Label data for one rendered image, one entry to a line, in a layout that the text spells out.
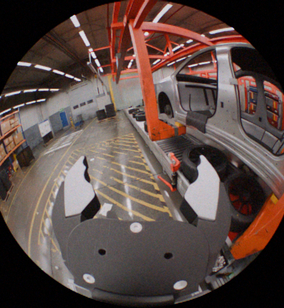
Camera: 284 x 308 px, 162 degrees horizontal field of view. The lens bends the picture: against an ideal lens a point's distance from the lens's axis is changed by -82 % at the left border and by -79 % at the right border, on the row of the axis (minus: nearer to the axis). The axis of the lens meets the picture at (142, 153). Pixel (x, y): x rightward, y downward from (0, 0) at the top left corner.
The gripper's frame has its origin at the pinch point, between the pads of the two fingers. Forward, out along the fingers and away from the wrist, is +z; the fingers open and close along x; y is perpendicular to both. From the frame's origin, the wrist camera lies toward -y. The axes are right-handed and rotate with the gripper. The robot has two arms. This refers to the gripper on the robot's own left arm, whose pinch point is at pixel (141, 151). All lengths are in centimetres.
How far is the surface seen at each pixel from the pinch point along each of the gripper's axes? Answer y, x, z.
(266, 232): 27, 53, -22
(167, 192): 120, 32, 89
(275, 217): 18, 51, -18
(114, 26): -196, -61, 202
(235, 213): 64, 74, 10
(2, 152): 53, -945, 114
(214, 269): 63, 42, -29
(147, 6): -140, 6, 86
